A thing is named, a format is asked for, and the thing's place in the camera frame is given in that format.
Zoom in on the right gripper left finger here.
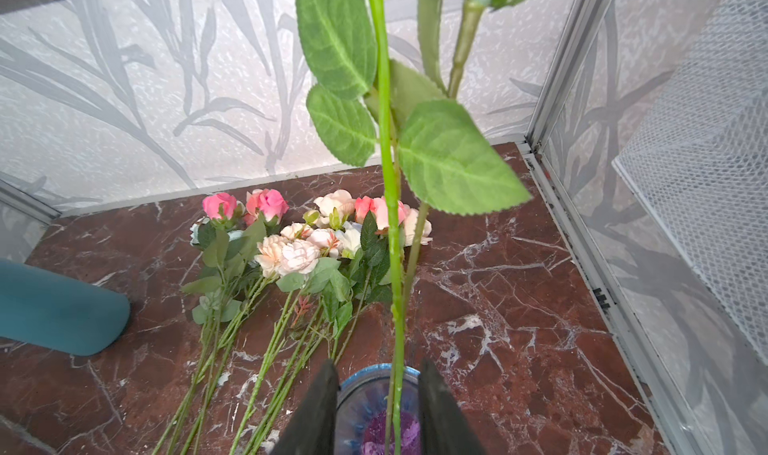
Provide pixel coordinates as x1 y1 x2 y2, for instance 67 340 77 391
271 359 340 455

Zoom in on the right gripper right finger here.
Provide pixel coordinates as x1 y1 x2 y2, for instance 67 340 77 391
418 358 486 455

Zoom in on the blue purple glass vase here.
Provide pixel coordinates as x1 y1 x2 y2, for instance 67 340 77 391
334 364 421 455

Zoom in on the cream peach flower stem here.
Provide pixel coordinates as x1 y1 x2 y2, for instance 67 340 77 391
242 189 361 455

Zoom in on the white rose stem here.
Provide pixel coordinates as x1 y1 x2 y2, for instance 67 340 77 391
296 0 530 454

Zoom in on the teal ceramic vase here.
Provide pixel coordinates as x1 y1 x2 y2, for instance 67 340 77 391
1 259 130 356

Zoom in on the pink white rose bunch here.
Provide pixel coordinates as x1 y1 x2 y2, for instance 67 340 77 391
315 189 392 361

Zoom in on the white wire mesh basket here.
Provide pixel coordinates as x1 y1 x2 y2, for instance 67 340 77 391
613 0 767 359

